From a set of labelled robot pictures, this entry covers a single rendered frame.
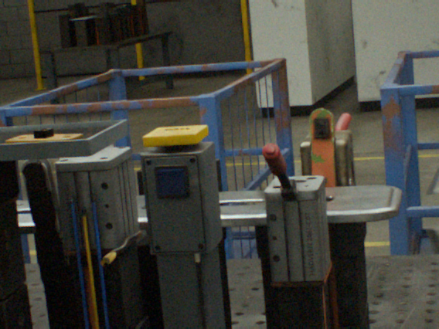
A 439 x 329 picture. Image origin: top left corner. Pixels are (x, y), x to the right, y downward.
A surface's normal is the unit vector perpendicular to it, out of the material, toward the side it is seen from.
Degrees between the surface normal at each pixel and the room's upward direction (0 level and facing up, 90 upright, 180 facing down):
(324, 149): 78
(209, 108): 90
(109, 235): 90
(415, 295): 0
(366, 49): 90
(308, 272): 90
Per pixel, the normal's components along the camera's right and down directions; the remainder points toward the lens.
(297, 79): -0.28, 0.20
